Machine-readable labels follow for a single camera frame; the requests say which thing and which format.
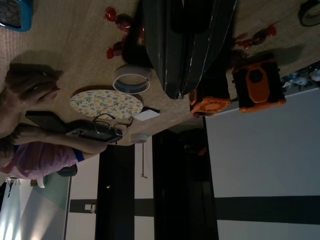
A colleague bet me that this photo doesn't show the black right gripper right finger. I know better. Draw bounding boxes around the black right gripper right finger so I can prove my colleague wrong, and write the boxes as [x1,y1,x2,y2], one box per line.
[180,0,238,97]

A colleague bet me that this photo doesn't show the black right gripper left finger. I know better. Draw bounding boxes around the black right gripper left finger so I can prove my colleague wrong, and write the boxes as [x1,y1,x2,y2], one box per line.
[143,0,195,100]

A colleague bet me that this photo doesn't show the red wrapped candy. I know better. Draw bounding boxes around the red wrapped candy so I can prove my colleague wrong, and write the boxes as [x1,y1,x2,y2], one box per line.
[115,14,134,33]
[104,6,118,21]
[233,36,254,49]
[251,24,278,43]
[106,40,124,60]

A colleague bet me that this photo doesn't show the wide white tape roll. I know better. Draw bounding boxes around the wide white tape roll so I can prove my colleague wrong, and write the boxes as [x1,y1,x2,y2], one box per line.
[112,64,153,94]

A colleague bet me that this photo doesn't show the orange and black box device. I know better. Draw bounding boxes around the orange and black box device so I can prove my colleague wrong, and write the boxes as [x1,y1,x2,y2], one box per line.
[231,53,287,114]

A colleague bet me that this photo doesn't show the orange handheld fan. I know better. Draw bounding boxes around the orange handheld fan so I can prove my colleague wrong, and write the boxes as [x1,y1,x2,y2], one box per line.
[188,88,232,119]

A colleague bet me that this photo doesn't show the white card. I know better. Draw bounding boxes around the white card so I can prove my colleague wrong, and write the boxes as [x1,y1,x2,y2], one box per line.
[132,107,161,122]

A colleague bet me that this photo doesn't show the round floral plate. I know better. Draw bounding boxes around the round floral plate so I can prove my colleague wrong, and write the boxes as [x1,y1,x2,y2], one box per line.
[69,85,144,122]

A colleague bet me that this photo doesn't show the crumpled paper pile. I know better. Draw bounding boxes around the crumpled paper pile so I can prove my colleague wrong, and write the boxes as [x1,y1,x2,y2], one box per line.
[281,65,320,88]

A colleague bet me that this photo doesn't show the small white tape roll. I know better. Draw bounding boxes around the small white tape roll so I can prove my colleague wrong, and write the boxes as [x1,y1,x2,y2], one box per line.
[128,133,149,145]

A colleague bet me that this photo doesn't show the dark framed eyeglasses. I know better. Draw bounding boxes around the dark framed eyeglasses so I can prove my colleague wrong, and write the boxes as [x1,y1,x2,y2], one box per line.
[91,113,135,136]

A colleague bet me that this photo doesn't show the black handheld device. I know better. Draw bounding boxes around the black handheld device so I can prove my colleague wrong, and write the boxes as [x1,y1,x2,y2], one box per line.
[64,119,124,145]

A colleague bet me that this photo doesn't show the blue plastic basket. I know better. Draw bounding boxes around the blue plastic basket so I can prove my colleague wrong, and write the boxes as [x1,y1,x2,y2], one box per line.
[0,0,34,33]

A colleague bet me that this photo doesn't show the person in pink shirt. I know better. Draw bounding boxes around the person in pink shirt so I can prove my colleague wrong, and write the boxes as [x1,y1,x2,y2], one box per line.
[0,62,87,182]

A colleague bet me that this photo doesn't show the black smartphone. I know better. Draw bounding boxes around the black smartphone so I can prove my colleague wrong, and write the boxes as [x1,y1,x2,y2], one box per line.
[24,110,68,134]

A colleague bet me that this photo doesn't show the black tape ring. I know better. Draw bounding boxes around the black tape ring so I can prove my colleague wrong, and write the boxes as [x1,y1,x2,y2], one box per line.
[297,0,320,28]

